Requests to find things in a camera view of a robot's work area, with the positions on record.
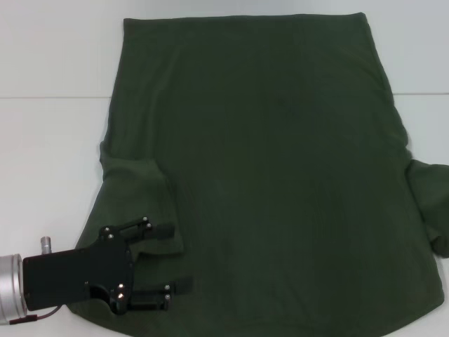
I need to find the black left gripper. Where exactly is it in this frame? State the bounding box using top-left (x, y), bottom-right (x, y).
top-left (22, 216), bottom-right (195, 316)

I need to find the dark green t-shirt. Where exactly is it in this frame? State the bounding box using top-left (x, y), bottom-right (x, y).
top-left (66, 12), bottom-right (449, 337)

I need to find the dark red left wrist cable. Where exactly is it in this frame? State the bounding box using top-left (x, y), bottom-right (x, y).
top-left (7, 304), bottom-right (63, 324)

